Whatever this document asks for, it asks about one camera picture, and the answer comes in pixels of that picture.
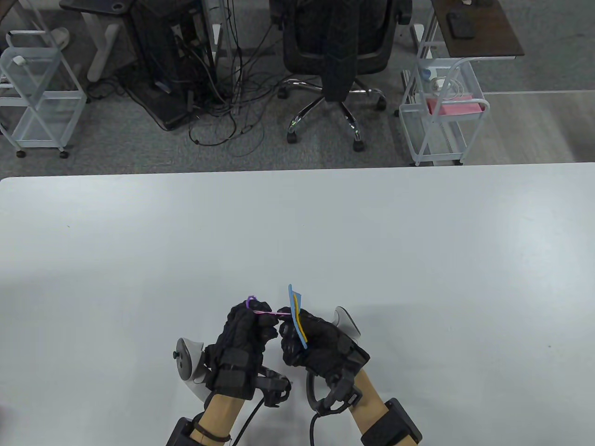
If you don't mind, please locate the black office chair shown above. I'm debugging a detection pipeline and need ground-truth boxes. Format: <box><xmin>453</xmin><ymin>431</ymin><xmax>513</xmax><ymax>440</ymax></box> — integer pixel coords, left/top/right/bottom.
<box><xmin>270</xmin><ymin>0</ymin><xmax>413</xmax><ymax>152</ymax></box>

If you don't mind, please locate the yellow felt button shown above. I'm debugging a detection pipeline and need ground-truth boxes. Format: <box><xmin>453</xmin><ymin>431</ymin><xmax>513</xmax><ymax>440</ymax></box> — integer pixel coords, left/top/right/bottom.
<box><xmin>293</xmin><ymin>294</ymin><xmax>308</xmax><ymax>345</ymax></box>

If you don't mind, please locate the black forearm strap box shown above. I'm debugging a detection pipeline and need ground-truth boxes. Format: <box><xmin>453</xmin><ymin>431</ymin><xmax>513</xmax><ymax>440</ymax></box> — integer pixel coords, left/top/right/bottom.
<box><xmin>360</xmin><ymin>399</ymin><xmax>423</xmax><ymax>446</ymax></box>
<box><xmin>165</xmin><ymin>417</ymin><xmax>205</xmax><ymax>446</ymax></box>

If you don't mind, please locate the person's left hand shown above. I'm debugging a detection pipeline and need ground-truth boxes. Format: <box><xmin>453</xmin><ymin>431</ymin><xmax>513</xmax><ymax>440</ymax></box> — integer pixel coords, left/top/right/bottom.
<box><xmin>205</xmin><ymin>300</ymin><xmax>279</xmax><ymax>399</ymax></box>

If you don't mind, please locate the tangle of black cables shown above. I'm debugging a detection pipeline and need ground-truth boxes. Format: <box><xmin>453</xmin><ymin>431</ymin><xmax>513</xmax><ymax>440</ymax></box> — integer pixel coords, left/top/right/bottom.
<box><xmin>86</xmin><ymin>0</ymin><xmax>291</xmax><ymax>157</ymax></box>

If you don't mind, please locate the pink box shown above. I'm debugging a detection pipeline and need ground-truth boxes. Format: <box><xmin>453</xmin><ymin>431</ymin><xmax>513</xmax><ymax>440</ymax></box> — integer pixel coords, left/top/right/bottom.
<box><xmin>427</xmin><ymin>98</ymin><xmax>487</xmax><ymax>116</ymax></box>

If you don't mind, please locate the brown wooden side table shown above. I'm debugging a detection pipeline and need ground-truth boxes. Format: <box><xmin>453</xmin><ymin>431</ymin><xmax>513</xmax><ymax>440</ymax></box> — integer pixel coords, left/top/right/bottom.
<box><xmin>430</xmin><ymin>0</ymin><xmax>526</xmax><ymax>60</ymax></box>

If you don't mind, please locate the person's right hand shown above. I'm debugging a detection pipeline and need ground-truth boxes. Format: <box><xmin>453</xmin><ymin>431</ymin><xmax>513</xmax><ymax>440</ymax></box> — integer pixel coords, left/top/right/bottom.
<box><xmin>278</xmin><ymin>312</ymin><xmax>371</xmax><ymax>379</ymax></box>

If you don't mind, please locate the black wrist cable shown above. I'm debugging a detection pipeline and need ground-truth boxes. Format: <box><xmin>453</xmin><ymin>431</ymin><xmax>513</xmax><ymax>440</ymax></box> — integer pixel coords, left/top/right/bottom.
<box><xmin>308</xmin><ymin>374</ymin><xmax>326</xmax><ymax>446</ymax></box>
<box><xmin>230</xmin><ymin>399</ymin><xmax>266</xmax><ymax>446</ymax></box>

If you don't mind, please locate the purple thread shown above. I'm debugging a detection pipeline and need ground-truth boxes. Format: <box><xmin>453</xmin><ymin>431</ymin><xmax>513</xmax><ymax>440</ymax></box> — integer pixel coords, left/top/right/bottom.
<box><xmin>245</xmin><ymin>295</ymin><xmax>294</xmax><ymax>319</ymax></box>

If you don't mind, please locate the black computer tower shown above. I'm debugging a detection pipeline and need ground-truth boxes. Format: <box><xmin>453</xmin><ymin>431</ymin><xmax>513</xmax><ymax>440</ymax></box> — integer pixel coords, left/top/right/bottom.
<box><xmin>125</xmin><ymin>0</ymin><xmax>219</xmax><ymax>131</ymax></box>

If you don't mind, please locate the person's right forearm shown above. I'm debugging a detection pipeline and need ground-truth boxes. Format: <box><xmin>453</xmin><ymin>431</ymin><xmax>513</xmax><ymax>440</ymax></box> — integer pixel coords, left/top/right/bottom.
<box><xmin>346</xmin><ymin>369</ymin><xmax>396</xmax><ymax>435</ymax></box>

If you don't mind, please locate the white coiled cable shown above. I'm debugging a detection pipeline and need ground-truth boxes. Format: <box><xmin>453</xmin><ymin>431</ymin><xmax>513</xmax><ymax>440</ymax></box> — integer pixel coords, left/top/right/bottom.
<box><xmin>430</xmin><ymin>77</ymin><xmax>472</xmax><ymax>100</ymax></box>

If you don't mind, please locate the dark desk top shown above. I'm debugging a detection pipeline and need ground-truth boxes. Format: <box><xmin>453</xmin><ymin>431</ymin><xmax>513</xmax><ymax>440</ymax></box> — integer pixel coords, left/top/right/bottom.
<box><xmin>59</xmin><ymin>0</ymin><xmax>138</xmax><ymax>13</ymax></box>

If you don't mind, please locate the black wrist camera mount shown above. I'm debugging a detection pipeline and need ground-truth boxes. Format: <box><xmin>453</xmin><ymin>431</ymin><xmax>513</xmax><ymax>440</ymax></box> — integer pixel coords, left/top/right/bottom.
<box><xmin>253</xmin><ymin>374</ymin><xmax>292</xmax><ymax>408</ymax></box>
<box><xmin>307</xmin><ymin>372</ymin><xmax>363</xmax><ymax>416</ymax></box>

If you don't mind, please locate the person's left forearm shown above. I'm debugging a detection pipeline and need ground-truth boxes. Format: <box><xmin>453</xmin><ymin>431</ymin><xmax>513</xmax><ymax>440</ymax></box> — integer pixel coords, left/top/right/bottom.
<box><xmin>193</xmin><ymin>393</ymin><xmax>245</xmax><ymax>446</ymax></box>

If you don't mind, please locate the white wire cart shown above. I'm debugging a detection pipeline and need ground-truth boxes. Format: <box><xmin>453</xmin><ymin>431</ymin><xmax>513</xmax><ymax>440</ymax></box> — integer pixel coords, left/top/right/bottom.
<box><xmin>0</xmin><ymin>30</ymin><xmax>89</xmax><ymax>159</ymax></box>
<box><xmin>398</xmin><ymin>23</ymin><xmax>491</xmax><ymax>166</ymax></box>

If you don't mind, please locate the blue felt square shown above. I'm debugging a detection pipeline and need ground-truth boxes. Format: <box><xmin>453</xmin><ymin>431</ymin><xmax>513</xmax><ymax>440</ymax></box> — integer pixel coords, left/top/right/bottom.
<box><xmin>288</xmin><ymin>284</ymin><xmax>309</xmax><ymax>349</ymax></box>

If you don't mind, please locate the grey and white controller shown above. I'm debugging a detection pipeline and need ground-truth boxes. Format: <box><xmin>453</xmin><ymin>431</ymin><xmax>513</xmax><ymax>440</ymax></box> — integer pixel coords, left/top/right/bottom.
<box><xmin>334</xmin><ymin>307</ymin><xmax>361</xmax><ymax>342</ymax></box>
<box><xmin>173</xmin><ymin>338</ymin><xmax>210</xmax><ymax>400</ymax></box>

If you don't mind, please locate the white desk leg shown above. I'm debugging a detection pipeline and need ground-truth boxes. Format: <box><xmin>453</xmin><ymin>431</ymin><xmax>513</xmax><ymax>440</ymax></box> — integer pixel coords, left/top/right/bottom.
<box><xmin>81</xmin><ymin>10</ymin><xmax>124</xmax><ymax>83</ymax></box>

